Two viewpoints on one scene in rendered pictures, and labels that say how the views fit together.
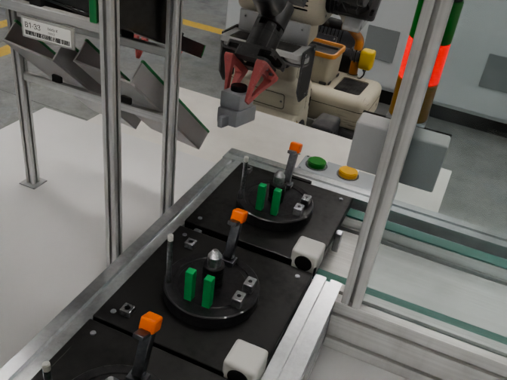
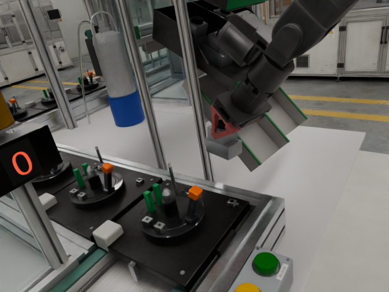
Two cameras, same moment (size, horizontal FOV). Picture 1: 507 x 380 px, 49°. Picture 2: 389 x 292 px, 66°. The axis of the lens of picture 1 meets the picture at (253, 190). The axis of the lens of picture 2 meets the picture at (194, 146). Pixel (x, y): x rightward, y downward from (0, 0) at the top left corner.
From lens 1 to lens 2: 121 cm
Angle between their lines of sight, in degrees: 92
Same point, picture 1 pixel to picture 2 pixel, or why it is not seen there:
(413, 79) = not seen: outside the picture
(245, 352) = (44, 198)
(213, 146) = (366, 222)
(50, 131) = (329, 141)
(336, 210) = (162, 265)
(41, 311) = not seen: hidden behind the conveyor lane
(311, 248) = (103, 229)
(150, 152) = (325, 183)
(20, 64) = not seen: hidden behind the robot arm
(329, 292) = (72, 248)
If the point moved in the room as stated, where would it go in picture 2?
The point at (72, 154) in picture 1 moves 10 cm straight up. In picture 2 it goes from (301, 153) to (301, 126)
